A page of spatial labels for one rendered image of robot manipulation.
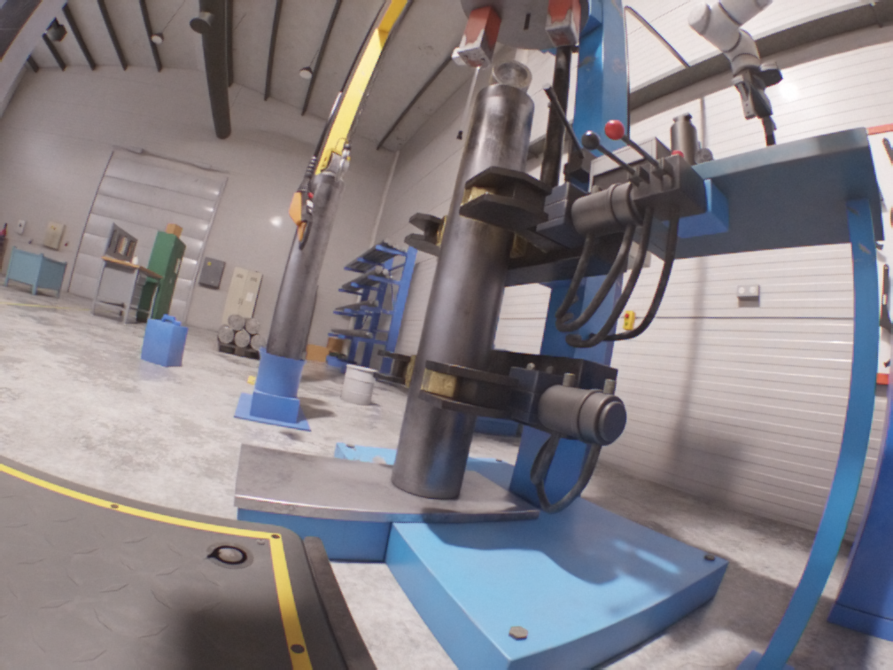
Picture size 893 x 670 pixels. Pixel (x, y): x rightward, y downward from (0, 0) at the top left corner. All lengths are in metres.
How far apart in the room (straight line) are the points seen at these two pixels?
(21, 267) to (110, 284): 2.48
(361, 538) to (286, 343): 1.47
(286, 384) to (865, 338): 2.35
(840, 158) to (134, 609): 1.07
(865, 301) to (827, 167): 0.27
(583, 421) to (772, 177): 0.65
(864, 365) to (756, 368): 1.83
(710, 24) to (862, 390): 0.87
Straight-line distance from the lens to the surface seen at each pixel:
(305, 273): 2.27
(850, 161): 0.89
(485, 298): 1.09
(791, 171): 0.90
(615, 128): 0.71
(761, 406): 2.63
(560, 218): 0.97
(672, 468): 2.86
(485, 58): 1.77
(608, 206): 0.90
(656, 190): 0.83
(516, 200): 0.91
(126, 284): 6.64
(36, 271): 8.29
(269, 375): 2.25
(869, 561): 1.37
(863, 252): 0.95
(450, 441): 1.08
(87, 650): 0.28
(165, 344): 3.40
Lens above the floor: 0.53
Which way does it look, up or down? 4 degrees up
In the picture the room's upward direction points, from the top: 12 degrees clockwise
